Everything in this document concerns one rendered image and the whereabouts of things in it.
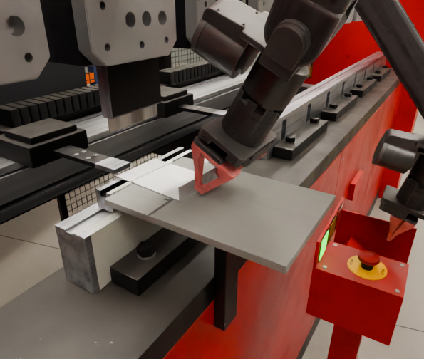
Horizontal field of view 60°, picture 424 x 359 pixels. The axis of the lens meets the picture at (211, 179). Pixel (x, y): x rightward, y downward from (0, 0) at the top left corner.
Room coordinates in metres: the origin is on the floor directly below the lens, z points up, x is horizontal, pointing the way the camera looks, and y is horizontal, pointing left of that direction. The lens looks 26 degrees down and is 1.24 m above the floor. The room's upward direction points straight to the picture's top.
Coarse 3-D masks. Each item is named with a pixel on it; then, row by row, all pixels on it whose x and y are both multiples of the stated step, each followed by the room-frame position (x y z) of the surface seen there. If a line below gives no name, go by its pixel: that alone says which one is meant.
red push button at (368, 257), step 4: (360, 252) 0.57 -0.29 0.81; (364, 252) 0.57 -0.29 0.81; (368, 252) 0.57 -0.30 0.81; (372, 252) 0.57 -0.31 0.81; (360, 256) 0.56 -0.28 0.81; (364, 256) 0.56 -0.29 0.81; (368, 256) 0.56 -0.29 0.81; (372, 256) 0.56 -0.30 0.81; (376, 256) 0.56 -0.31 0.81; (360, 260) 0.56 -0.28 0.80; (364, 260) 0.55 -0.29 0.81; (368, 260) 0.55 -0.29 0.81; (372, 260) 0.55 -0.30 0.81; (376, 260) 0.55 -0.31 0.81; (380, 260) 0.55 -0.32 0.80; (364, 264) 0.56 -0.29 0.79; (368, 264) 0.54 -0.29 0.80; (372, 264) 0.54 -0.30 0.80; (376, 264) 0.54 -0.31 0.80; (364, 268) 0.55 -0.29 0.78; (368, 268) 0.55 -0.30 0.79; (372, 268) 0.55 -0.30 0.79
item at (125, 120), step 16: (128, 64) 0.51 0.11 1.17; (144, 64) 0.53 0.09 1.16; (112, 80) 0.48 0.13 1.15; (128, 80) 0.50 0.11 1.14; (144, 80) 0.53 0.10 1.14; (112, 96) 0.48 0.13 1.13; (128, 96) 0.50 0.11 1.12; (144, 96) 0.53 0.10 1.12; (160, 96) 0.56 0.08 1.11; (112, 112) 0.47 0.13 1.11; (128, 112) 0.50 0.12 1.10; (144, 112) 0.54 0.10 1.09; (112, 128) 0.48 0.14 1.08
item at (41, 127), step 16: (16, 128) 0.63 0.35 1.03; (32, 128) 0.63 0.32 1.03; (48, 128) 0.63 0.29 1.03; (64, 128) 0.64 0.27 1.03; (80, 128) 0.67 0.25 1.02; (0, 144) 0.61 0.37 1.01; (16, 144) 0.59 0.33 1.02; (32, 144) 0.58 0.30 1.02; (48, 144) 0.60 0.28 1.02; (64, 144) 0.62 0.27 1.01; (80, 144) 0.65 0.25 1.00; (16, 160) 0.59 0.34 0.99; (32, 160) 0.57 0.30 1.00; (48, 160) 0.59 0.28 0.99; (80, 160) 0.56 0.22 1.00; (96, 160) 0.56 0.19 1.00; (112, 160) 0.56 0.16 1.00
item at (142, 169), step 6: (150, 162) 0.55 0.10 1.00; (156, 162) 0.55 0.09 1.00; (162, 162) 0.55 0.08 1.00; (138, 168) 0.53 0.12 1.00; (144, 168) 0.53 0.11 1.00; (150, 168) 0.53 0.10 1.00; (156, 168) 0.53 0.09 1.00; (120, 174) 0.51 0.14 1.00; (126, 174) 0.51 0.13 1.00; (132, 174) 0.51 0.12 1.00; (138, 174) 0.51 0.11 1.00; (144, 174) 0.51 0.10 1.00; (126, 180) 0.49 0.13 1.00; (132, 180) 0.49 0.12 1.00
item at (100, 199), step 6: (174, 150) 0.61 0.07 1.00; (180, 150) 0.62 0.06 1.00; (162, 156) 0.59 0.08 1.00; (168, 156) 0.59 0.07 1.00; (174, 156) 0.60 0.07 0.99; (180, 156) 0.59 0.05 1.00; (186, 156) 0.60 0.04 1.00; (114, 180) 0.49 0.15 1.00; (120, 180) 0.49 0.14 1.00; (102, 186) 0.47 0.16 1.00; (108, 186) 0.47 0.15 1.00; (114, 186) 0.48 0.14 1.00; (96, 192) 0.46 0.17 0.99; (102, 192) 0.46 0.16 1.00; (102, 198) 0.46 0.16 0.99; (102, 204) 0.46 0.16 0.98; (108, 210) 0.45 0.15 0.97
